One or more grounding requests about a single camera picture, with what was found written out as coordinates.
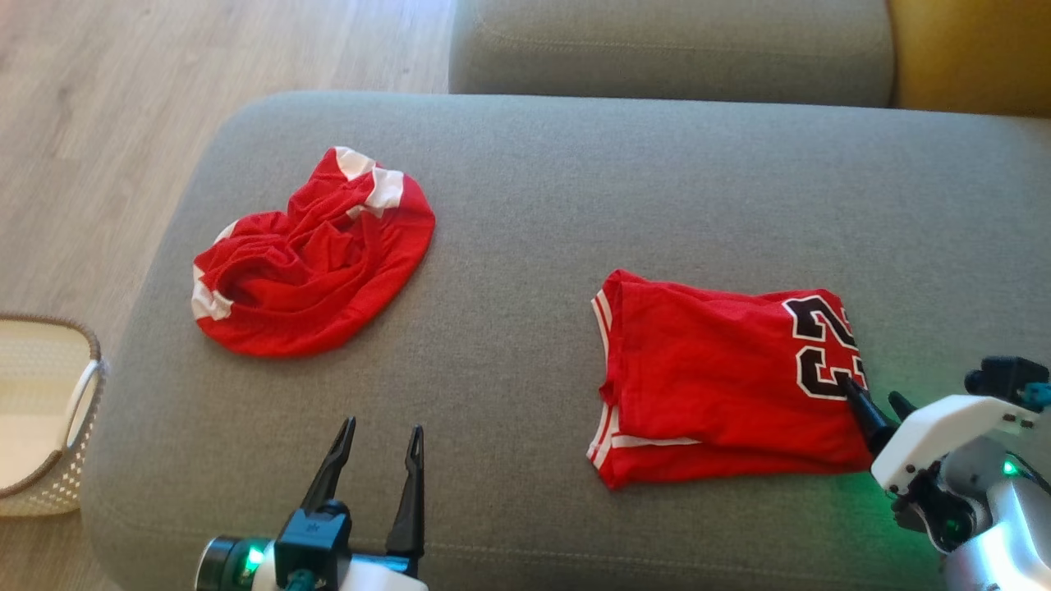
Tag red mesh shorts white trim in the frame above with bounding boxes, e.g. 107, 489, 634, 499
190, 146, 437, 359

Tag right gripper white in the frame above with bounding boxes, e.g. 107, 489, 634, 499
838, 374, 1038, 552

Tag red basketball jersey white sleeves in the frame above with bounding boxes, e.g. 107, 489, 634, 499
586, 268, 877, 491

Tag yellow sofa cushion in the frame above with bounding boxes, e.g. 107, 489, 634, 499
887, 0, 1051, 118

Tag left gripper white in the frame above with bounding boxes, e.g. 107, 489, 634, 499
195, 415, 429, 591

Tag grey sofa back cushion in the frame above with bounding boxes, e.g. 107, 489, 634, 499
448, 0, 897, 108

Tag grey sofa seat cushion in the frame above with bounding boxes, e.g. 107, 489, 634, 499
80, 90, 1051, 591

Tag cream woven laundry basket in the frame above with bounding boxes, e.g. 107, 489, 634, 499
0, 312, 110, 518

